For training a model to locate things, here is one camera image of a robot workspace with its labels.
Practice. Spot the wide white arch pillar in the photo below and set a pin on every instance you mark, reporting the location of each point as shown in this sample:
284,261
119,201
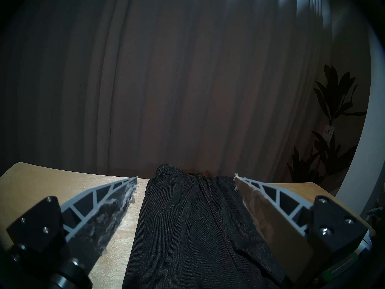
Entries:
364,159

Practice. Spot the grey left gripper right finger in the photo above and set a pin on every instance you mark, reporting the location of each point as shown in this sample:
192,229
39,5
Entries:
270,213

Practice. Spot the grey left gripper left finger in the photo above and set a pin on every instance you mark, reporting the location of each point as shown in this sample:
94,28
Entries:
99,219

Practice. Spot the long pleated curtain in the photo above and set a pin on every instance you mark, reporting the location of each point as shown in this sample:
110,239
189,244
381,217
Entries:
150,80

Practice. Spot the tall tagged leafy plant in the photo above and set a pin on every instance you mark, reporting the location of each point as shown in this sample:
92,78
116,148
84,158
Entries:
334,89

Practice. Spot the white paper plant tag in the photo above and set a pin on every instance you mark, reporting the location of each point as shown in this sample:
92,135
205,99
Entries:
328,131

